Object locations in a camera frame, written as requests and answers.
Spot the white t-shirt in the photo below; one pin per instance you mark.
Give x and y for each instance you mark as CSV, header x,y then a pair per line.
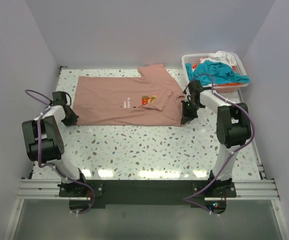
x,y
221,57

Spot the pink printed t-shirt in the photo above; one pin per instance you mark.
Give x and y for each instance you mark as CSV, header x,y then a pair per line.
x,y
152,99

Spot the teal t-shirt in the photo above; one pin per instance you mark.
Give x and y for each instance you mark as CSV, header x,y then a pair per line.
x,y
221,73

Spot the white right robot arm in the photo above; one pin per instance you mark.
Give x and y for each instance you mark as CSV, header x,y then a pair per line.
x,y
234,131

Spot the aluminium rail frame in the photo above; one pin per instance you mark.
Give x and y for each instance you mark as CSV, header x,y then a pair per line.
x,y
46,189

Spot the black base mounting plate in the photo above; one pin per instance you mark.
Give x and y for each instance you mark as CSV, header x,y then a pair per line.
x,y
98,194

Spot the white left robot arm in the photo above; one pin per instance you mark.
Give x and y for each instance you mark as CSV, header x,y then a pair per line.
x,y
44,143

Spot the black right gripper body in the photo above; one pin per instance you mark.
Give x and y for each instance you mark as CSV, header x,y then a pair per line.
x,y
190,102

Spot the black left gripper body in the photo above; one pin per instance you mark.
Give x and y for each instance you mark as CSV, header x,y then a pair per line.
x,y
71,119

